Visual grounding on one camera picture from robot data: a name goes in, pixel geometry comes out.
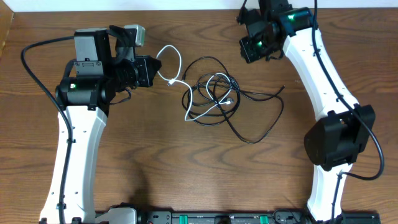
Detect white cable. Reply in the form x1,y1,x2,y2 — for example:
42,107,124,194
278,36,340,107
155,44,234,122

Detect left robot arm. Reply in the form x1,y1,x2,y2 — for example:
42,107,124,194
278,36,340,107
39,24,161,223

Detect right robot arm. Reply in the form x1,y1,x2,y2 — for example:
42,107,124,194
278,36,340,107
237,1,380,223

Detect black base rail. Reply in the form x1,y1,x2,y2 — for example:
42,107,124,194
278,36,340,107
96,210,382,224

